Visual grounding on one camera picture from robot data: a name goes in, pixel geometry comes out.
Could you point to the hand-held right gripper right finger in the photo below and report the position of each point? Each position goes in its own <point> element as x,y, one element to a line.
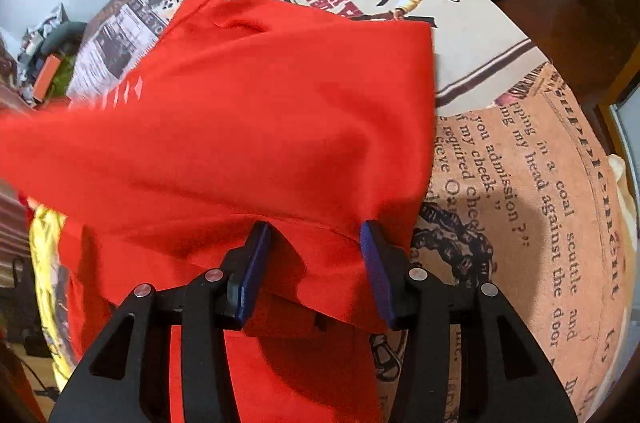
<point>376,273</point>

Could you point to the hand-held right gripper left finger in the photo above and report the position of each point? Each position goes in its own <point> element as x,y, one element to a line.
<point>254,268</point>

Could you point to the red shirt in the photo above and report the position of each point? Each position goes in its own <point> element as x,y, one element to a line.
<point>240,128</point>

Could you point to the printed blanket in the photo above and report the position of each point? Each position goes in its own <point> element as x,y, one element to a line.
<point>525,183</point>

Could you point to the orange box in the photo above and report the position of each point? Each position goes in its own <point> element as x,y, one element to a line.
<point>45,75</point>

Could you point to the cluttered desk pile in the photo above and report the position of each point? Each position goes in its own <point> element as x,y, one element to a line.
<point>47,48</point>

